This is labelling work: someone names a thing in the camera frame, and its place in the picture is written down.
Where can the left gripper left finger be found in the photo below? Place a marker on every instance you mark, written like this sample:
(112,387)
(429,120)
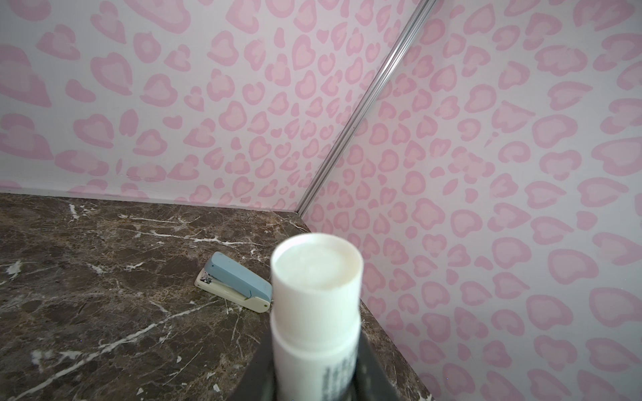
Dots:
(258,381)

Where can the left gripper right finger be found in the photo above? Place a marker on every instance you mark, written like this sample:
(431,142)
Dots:
(370,382)

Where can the white glue stick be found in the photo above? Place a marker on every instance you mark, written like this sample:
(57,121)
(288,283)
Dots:
(315,319)

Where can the blue grey stapler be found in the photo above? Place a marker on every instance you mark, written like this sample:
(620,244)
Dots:
(226,278)

